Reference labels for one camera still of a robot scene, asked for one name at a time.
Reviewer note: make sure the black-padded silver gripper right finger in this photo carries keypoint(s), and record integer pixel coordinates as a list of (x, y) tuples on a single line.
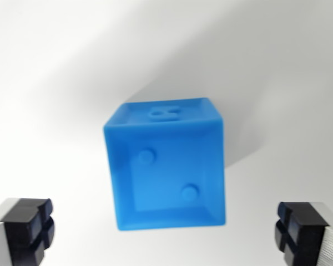
[(308, 235)]

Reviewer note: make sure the black-padded silver gripper left finger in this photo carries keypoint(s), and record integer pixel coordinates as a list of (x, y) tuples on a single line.
[(19, 232)]

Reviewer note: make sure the blue rubber cube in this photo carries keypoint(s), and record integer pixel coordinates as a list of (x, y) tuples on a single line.
[(166, 171)]

